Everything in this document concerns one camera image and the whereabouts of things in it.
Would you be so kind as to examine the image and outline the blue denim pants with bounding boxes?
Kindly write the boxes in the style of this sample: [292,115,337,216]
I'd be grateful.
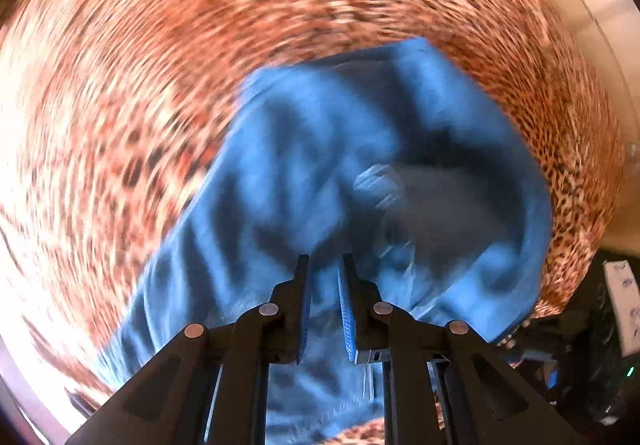
[96,39,552,444]

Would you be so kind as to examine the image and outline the leopard print bedspread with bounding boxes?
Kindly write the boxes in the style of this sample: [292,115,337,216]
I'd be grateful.
[1,0,624,403]

